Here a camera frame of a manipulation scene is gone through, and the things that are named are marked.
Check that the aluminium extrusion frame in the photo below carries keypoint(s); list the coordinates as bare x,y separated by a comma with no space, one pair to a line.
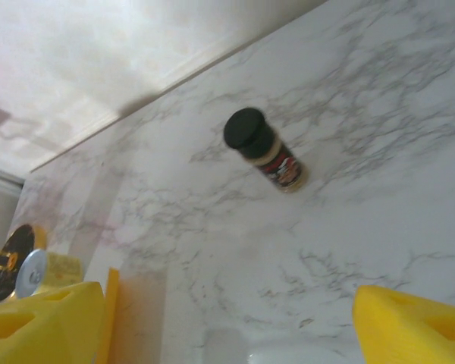
0,182

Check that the yellow tin can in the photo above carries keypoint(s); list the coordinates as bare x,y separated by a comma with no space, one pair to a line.
57,271

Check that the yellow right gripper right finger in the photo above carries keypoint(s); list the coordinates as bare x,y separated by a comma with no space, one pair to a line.
402,333

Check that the spice bottle with black lid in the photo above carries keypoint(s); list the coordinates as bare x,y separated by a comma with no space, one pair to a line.
265,148

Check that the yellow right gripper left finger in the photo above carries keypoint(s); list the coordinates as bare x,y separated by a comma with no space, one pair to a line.
60,326

